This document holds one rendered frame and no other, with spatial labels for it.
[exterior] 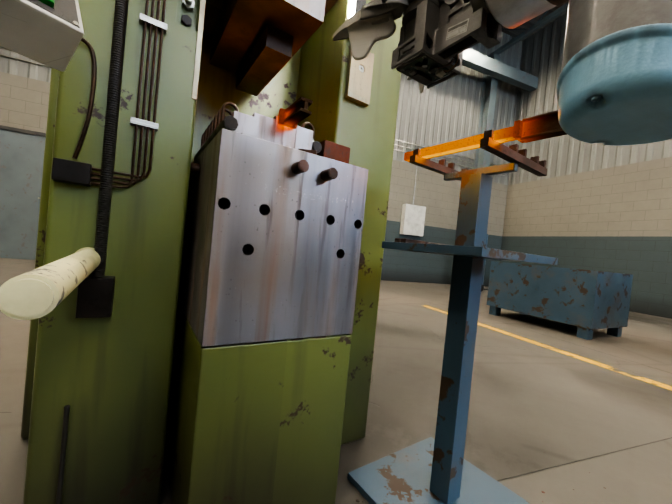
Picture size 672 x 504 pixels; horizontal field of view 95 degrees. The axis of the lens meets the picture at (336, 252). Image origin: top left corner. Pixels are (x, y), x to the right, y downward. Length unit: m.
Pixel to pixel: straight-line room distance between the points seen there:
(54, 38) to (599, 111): 0.63
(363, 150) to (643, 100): 0.91
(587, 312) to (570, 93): 3.90
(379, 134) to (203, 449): 1.03
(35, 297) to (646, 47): 0.52
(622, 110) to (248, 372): 0.71
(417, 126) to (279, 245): 8.10
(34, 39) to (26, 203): 6.72
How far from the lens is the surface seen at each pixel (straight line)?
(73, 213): 0.87
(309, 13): 0.97
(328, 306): 0.80
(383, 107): 1.22
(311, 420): 0.89
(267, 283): 0.71
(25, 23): 0.63
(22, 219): 7.33
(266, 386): 0.79
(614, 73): 0.28
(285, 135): 0.82
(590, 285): 4.14
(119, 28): 0.94
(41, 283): 0.42
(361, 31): 0.49
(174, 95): 0.92
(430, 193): 8.57
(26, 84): 7.72
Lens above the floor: 0.70
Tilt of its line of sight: 1 degrees down
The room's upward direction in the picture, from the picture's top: 6 degrees clockwise
